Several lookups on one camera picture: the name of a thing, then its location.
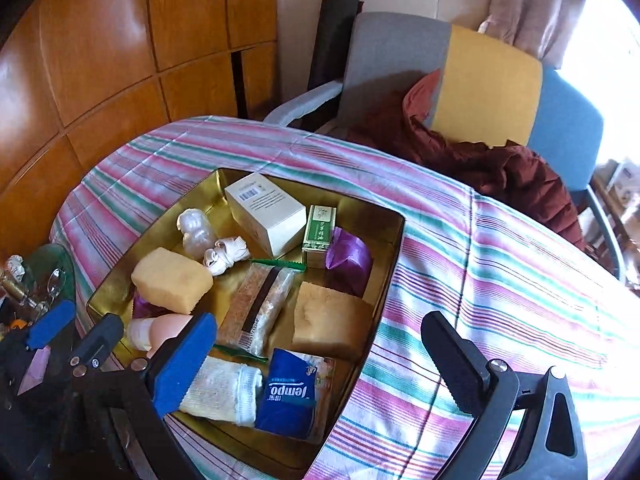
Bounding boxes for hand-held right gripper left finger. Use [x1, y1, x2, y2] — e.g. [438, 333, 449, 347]
[60, 312, 219, 480]

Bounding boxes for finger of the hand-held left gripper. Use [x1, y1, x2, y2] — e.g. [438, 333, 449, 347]
[0, 299, 77, 402]
[70, 312, 125, 368]

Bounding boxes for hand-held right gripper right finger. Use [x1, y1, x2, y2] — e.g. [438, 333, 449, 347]
[421, 310, 588, 480]

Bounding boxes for pale pink bottle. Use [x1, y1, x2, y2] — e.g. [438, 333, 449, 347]
[126, 314, 193, 361]

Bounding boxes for white sock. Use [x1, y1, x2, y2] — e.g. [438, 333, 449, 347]
[177, 355, 264, 428]

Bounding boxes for purple wrapper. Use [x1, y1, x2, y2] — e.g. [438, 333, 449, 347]
[131, 295, 166, 320]

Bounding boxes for clear snack packet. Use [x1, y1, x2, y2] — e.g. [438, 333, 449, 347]
[212, 257, 307, 362]

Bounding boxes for blue tissue packet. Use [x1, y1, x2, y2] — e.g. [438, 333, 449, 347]
[254, 347, 337, 445]

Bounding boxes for white scrunchie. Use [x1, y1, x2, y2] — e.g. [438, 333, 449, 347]
[202, 236, 251, 277]

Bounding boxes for gold metal tin box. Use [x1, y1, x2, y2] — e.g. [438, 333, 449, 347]
[86, 167, 407, 478]

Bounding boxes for pale yellow sponge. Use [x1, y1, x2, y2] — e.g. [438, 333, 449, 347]
[291, 281, 375, 358]

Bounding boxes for white bundle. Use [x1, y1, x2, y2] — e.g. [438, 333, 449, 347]
[177, 208, 218, 261]

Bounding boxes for purple pouch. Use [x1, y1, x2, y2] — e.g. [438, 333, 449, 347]
[325, 226, 374, 298]

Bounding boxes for white cardboard box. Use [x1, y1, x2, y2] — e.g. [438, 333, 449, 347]
[223, 172, 307, 257]

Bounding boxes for small green box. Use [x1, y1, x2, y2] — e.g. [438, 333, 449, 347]
[301, 204, 338, 268]

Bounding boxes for eyeglasses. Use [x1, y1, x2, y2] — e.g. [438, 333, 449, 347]
[35, 267, 68, 311]

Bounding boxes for brass bottle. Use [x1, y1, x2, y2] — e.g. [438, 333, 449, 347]
[0, 270, 41, 311]

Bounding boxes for green glass side table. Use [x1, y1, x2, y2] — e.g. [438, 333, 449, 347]
[0, 244, 76, 341]

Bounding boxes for striped pink green blanket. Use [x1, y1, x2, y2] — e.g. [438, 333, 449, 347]
[50, 115, 640, 480]

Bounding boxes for dark red jacket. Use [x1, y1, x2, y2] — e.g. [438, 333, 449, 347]
[345, 70, 586, 248]

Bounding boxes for white product carton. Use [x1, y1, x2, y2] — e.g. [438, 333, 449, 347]
[605, 157, 640, 211]

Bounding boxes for grey yellow blue armchair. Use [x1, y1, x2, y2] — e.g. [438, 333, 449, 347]
[263, 11, 626, 281]

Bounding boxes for wooden wardrobe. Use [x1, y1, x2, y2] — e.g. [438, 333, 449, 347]
[0, 0, 281, 256]

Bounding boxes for window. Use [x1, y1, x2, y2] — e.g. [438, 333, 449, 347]
[555, 0, 640, 161]

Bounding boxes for black rolled mat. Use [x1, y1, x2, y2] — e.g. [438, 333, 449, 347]
[306, 0, 362, 126]

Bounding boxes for pale patterned curtain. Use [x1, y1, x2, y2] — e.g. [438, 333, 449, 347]
[477, 0, 591, 68]

